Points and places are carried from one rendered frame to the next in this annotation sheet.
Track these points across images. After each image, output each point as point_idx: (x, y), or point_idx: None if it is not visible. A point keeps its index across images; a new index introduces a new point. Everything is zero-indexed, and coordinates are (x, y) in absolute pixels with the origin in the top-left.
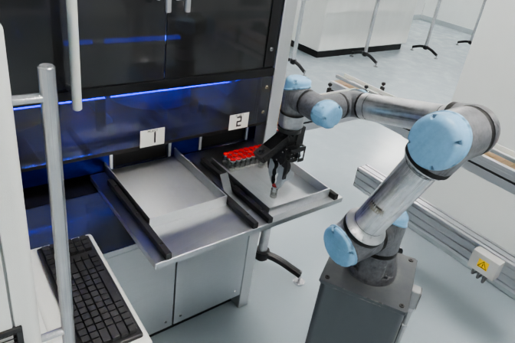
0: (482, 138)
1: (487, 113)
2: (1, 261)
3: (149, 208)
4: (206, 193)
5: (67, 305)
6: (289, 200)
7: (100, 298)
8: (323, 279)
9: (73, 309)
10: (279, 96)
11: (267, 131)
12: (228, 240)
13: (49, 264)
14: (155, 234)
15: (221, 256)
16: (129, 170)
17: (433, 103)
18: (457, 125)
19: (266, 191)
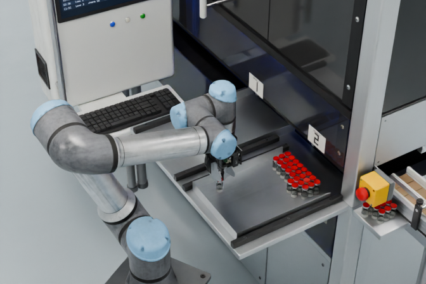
0: (41, 135)
1: (86, 153)
2: (39, 23)
3: None
4: None
5: (56, 73)
6: (224, 207)
7: (114, 116)
8: None
9: (105, 108)
10: (355, 151)
11: (344, 182)
12: (160, 165)
13: (148, 93)
14: (156, 121)
15: (302, 277)
16: (258, 105)
17: (127, 137)
18: (39, 108)
19: (238, 191)
